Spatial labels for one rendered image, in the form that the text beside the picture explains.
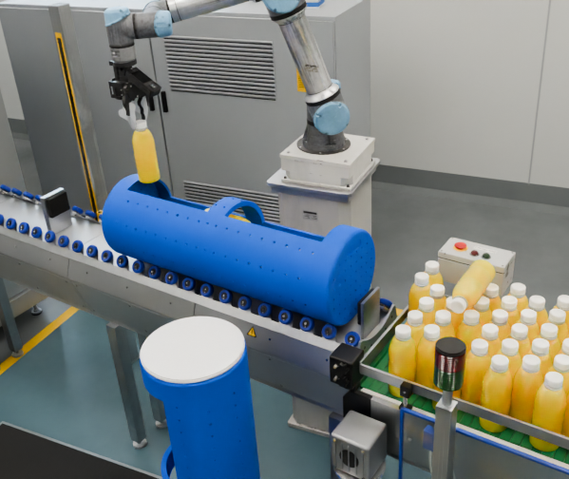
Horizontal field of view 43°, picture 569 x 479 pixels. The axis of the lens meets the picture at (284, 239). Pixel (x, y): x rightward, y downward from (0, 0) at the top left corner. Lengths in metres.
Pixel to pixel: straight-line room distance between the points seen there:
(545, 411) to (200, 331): 0.90
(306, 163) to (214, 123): 1.64
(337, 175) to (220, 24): 1.61
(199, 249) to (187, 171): 2.12
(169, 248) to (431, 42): 2.92
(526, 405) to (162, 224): 1.17
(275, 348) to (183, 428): 0.42
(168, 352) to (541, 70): 3.32
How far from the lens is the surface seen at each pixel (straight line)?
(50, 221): 2.86
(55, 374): 3.71
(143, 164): 2.36
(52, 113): 4.75
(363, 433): 1.91
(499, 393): 1.80
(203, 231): 2.17
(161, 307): 2.45
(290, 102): 3.77
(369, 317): 2.09
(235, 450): 2.03
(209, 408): 1.89
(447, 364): 1.54
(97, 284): 2.65
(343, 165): 2.40
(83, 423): 3.39
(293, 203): 2.54
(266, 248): 2.04
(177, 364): 1.89
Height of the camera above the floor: 2.19
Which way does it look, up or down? 29 degrees down
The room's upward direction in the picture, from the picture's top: 4 degrees counter-clockwise
